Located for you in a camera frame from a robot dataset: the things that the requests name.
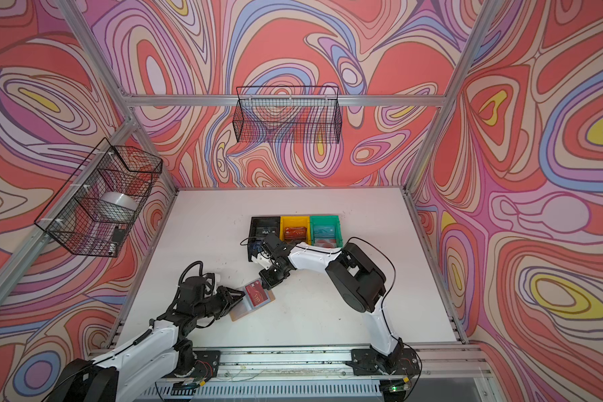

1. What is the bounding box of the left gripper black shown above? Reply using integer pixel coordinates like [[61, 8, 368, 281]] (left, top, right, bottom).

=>
[[191, 285, 245, 321]]

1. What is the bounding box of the tan leather card holder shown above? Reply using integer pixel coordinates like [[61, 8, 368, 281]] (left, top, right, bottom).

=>
[[229, 279, 276, 322]]

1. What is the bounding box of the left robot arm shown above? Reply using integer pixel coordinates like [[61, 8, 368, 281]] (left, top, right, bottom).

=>
[[43, 261, 246, 401]]

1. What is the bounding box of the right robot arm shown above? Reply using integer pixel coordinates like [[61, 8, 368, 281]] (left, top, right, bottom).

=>
[[250, 234, 422, 379]]

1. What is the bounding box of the red card upper yellow bin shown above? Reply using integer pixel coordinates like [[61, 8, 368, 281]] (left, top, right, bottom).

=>
[[283, 226, 308, 241]]

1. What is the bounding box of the red white card green bin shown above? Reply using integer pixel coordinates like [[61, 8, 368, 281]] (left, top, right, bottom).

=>
[[314, 239, 339, 249]]

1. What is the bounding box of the teal card in green bin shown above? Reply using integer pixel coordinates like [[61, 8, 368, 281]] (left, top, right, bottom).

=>
[[313, 225, 337, 239]]

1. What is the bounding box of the black storage bin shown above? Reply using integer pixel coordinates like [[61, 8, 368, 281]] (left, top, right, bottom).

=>
[[246, 216, 281, 262]]

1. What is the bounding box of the yellow storage bin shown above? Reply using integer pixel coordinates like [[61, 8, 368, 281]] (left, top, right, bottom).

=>
[[280, 215, 311, 244]]

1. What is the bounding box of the green storage bin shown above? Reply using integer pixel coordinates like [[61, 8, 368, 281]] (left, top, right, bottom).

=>
[[310, 215, 343, 248]]

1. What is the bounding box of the small black device in basket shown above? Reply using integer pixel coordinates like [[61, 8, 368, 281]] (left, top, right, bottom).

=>
[[111, 226, 126, 248]]

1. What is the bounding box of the grey tape roll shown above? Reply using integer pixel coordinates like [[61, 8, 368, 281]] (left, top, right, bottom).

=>
[[98, 192, 138, 223]]

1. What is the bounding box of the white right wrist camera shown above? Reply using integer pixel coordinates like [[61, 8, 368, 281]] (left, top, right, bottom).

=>
[[251, 253, 272, 269]]

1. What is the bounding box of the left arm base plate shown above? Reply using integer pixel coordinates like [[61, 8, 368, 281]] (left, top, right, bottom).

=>
[[172, 350, 221, 380]]

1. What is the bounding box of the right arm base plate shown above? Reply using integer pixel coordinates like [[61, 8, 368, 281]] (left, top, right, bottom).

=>
[[345, 348, 420, 378]]

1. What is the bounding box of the left wall wire basket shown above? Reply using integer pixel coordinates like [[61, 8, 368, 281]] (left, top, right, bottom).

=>
[[35, 139, 163, 258]]

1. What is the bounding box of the wall wire basket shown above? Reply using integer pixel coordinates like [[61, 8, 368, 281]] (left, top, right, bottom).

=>
[[35, 139, 163, 258], [232, 85, 343, 144]]

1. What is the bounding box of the back wall wire basket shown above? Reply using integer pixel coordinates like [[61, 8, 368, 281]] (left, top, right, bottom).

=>
[[232, 85, 343, 144]]

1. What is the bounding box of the aluminium front rail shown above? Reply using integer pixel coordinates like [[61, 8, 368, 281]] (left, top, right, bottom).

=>
[[79, 343, 498, 388]]

